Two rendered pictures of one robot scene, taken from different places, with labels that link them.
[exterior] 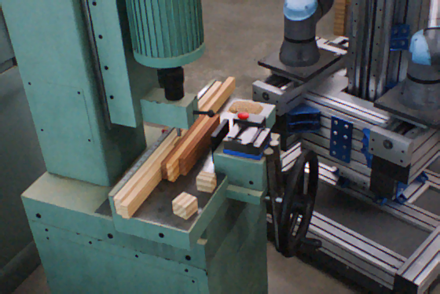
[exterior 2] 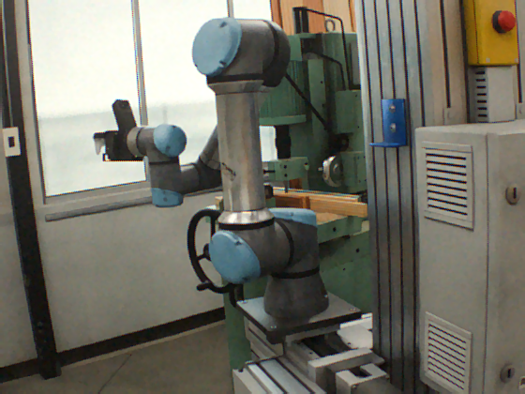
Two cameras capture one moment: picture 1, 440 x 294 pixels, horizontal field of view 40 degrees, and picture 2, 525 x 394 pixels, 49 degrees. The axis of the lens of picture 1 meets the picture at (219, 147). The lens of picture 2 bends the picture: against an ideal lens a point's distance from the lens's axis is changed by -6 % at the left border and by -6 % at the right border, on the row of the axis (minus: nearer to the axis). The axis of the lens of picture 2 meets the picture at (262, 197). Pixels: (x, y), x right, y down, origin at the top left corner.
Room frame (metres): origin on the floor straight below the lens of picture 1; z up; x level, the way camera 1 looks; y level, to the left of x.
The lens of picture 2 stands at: (2.17, -1.92, 1.30)
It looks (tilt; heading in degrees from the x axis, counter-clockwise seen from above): 9 degrees down; 114
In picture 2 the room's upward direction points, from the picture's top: 4 degrees counter-clockwise
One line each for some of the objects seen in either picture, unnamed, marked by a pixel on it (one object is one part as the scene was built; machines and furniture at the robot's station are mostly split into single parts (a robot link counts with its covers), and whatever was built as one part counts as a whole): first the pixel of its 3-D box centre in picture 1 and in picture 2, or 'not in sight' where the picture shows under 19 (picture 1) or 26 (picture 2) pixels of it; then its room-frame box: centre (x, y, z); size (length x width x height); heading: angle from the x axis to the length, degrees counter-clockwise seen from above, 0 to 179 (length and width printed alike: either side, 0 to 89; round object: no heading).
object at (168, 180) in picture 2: not in sight; (172, 181); (1.39, -0.69, 1.12); 0.11 x 0.08 x 0.11; 70
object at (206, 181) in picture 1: (206, 181); not in sight; (1.19, 0.04, 0.92); 0.04 x 0.03 x 0.04; 66
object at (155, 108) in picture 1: (170, 109); (289, 171); (1.37, 0.12, 1.03); 0.14 x 0.07 x 0.09; 64
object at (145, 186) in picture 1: (186, 137); (293, 202); (1.39, 0.09, 0.92); 0.66 x 0.02 x 0.04; 154
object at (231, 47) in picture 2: not in sight; (241, 150); (1.63, -0.80, 1.19); 0.15 x 0.12 x 0.55; 70
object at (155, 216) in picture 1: (219, 164); (267, 220); (1.32, 0.00, 0.87); 0.61 x 0.30 x 0.06; 154
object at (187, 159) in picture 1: (200, 143); (278, 202); (1.35, 0.05, 0.93); 0.23 x 0.02 x 0.05; 154
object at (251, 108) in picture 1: (245, 106); (322, 215); (1.56, -0.09, 0.91); 0.10 x 0.07 x 0.02; 64
